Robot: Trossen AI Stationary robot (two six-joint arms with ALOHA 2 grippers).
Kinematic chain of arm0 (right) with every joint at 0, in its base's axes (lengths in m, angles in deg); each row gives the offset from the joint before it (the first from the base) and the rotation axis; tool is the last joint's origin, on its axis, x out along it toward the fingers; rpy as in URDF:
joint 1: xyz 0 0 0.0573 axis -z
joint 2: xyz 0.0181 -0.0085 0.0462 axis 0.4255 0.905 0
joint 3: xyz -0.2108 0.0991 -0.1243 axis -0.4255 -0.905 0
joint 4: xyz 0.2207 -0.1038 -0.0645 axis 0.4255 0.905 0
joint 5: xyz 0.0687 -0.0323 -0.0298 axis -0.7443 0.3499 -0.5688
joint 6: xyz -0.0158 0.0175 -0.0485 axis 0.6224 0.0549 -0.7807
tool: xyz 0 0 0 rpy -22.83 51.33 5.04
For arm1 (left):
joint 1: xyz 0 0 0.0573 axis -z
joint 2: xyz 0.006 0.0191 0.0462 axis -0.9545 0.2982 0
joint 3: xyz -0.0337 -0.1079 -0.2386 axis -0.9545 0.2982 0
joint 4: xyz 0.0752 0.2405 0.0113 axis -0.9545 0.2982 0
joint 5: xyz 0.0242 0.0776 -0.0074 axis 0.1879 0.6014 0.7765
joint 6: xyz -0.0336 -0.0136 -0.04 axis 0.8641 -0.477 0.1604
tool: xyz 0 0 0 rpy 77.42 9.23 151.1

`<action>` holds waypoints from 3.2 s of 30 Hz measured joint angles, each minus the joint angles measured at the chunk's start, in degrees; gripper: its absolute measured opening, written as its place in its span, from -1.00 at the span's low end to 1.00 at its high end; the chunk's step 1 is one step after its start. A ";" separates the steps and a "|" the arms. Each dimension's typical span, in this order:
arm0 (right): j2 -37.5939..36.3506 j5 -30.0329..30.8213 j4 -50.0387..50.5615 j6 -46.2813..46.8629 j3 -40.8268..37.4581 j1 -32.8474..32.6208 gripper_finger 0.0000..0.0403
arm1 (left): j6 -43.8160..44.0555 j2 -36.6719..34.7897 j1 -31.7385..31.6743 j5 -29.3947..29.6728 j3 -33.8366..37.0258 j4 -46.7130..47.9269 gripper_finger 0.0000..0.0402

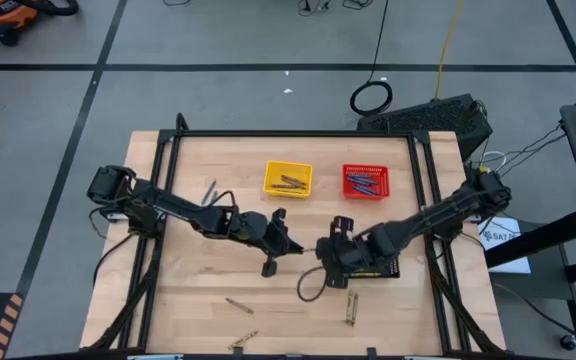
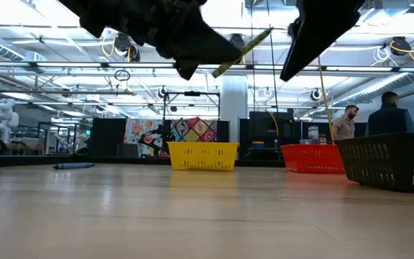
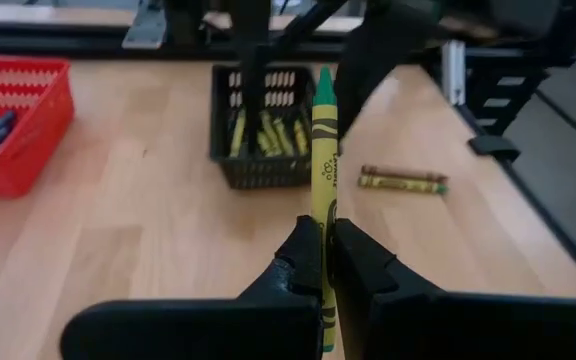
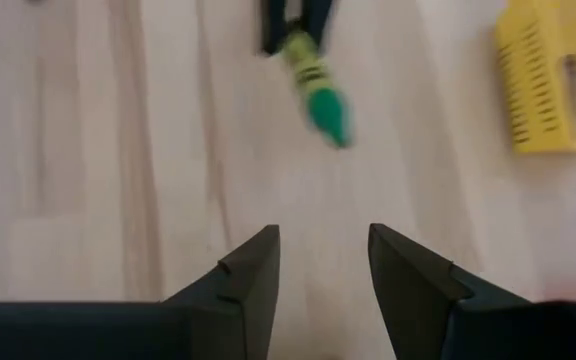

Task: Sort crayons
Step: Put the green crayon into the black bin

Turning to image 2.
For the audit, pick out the black frame robot station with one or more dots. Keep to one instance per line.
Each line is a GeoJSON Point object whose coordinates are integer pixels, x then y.
{"type": "Point", "coordinates": [192, 94]}

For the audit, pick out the white column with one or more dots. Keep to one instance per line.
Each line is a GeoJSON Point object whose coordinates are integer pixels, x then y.
{"type": "Point", "coordinates": [234, 108]}

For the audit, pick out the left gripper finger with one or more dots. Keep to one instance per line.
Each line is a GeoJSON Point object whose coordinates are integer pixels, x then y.
{"type": "Point", "coordinates": [207, 43]}

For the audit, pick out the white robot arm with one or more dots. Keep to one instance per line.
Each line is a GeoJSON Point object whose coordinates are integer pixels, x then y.
{"type": "Point", "coordinates": [4, 118]}

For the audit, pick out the red plastic basket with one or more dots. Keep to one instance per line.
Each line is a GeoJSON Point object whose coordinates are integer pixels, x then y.
{"type": "Point", "coordinates": [311, 158]}

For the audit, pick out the black metal table frame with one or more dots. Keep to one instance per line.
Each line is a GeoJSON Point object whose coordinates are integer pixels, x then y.
{"type": "Point", "coordinates": [31, 160]}

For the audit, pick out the colourful patchwork cloth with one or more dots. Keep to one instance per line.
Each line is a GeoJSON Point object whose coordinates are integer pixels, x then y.
{"type": "Point", "coordinates": [196, 129]}

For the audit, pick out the black cabinet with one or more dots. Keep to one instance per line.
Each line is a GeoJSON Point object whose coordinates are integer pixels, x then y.
{"type": "Point", "coordinates": [108, 136]}

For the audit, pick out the person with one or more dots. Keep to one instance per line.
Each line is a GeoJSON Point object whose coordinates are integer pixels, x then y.
{"type": "Point", "coordinates": [343, 127]}
{"type": "Point", "coordinates": [390, 120]}

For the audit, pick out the blue crayon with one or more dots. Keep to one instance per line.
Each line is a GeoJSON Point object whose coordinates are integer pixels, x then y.
{"type": "Point", "coordinates": [74, 166]}

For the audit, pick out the yellow plastic basket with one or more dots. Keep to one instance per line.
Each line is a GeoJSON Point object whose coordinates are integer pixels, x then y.
{"type": "Point", "coordinates": [202, 156]}

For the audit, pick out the black equipment rack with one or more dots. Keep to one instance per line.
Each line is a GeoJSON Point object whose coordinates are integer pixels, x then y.
{"type": "Point", "coordinates": [264, 126]}

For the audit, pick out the green crayon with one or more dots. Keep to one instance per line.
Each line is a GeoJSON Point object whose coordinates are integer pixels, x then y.
{"type": "Point", "coordinates": [253, 44]}

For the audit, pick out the floral patterned cloth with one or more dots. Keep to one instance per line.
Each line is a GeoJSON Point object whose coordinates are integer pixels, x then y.
{"type": "Point", "coordinates": [135, 133]}

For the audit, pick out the black plastic basket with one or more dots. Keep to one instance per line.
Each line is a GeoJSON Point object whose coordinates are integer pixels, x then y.
{"type": "Point", "coordinates": [390, 139]}

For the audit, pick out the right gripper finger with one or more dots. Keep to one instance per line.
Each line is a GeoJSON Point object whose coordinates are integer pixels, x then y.
{"type": "Point", "coordinates": [318, 28]}

